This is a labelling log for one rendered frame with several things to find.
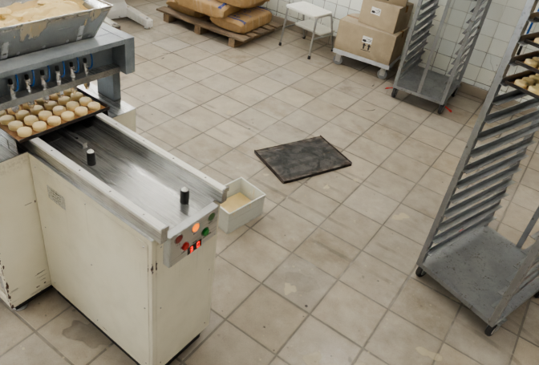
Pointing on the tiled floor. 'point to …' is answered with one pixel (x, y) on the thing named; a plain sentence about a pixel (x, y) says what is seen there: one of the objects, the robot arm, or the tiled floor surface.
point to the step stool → (310, 22)
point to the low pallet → (204, 24)
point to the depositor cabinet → (14, 261)
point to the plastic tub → (240, 205)
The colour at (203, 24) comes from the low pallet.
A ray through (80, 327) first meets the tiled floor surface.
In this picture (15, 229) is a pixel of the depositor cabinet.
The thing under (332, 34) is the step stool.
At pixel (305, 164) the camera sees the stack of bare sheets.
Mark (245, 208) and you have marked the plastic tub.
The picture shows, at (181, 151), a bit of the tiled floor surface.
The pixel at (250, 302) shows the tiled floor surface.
